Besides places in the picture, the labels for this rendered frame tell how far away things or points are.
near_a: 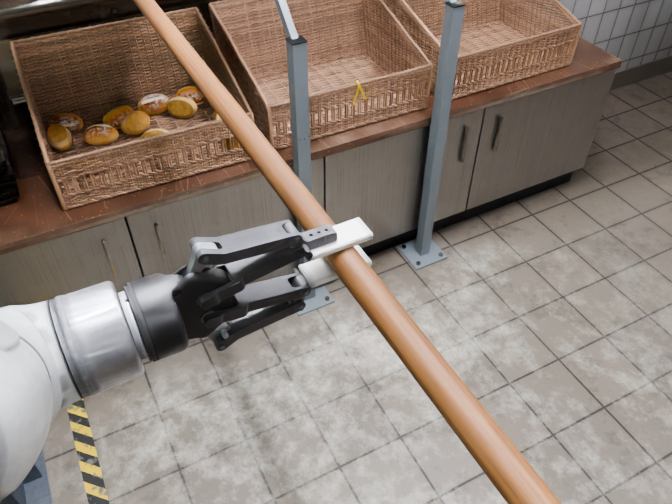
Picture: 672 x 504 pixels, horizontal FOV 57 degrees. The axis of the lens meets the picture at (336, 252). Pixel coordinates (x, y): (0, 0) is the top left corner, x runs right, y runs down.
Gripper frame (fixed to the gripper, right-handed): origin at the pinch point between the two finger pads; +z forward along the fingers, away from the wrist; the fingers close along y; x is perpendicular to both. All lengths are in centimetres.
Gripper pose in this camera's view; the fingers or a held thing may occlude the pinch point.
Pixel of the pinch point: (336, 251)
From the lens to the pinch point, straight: 62.0
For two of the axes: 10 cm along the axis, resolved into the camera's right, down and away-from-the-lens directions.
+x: 4.7, 6.1, -6.4
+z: 8.9, -3.2, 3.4
